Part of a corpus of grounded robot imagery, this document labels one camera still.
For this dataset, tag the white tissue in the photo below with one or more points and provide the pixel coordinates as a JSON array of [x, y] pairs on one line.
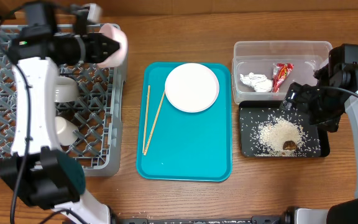
[[259, 82]]

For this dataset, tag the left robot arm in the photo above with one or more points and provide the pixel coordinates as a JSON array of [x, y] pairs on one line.
[[39, 172]]

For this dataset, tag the grey plastic dish rack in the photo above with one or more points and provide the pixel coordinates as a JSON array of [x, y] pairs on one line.
[[97, 114]]

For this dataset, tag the wooden chopstick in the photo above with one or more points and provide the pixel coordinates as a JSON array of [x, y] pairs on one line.
[[154, 124], [146, 118]]

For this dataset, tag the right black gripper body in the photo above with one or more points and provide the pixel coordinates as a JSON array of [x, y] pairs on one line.
[[301, 98]]

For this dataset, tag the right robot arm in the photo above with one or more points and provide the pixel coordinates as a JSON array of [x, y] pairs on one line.
[[345, 82]]

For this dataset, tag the black food waste tray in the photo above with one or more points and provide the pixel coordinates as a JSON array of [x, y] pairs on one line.
[[250, 140]]

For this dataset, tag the spilled rice pile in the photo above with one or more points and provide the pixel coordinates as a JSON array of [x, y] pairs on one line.
[[280, 133]]

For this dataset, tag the clear plastic waste bin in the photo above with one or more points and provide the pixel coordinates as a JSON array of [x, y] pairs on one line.
[[260, 57]]

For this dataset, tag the red snack wrapper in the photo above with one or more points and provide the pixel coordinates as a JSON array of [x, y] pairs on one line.
[[280, 73]]

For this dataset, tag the grey bowl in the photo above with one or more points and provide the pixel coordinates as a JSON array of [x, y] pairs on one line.
[[66, 90]]

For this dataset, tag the teal plastic tray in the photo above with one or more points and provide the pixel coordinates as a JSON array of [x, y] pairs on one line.
[[185, 146]]

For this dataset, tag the large white plate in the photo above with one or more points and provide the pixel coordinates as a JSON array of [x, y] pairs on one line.
[[192, 87]]

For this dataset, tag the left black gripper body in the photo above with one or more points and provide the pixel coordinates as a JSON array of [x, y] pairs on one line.
[[94, 48]]

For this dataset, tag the brown food scrap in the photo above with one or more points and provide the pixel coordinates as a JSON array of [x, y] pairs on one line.
[[290, 146]]

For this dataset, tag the white paper cup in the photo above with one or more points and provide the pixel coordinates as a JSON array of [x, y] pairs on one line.
[[65, 131]]

